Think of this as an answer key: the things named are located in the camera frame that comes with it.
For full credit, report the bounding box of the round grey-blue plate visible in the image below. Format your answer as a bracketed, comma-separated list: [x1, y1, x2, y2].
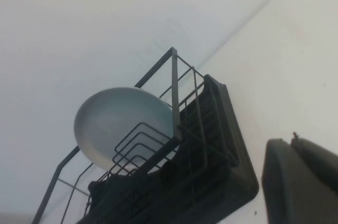
[73, 87, 183, 175]

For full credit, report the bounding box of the black plastic drain tray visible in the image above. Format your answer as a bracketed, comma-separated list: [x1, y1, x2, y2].
[79, 73, 260, 224]

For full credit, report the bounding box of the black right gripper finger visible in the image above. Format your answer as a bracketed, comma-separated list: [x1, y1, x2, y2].
[261, 131, 338, 224]

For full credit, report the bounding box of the black wire dish rack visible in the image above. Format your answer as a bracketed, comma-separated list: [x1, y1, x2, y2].
[30, 46, 239, 224]

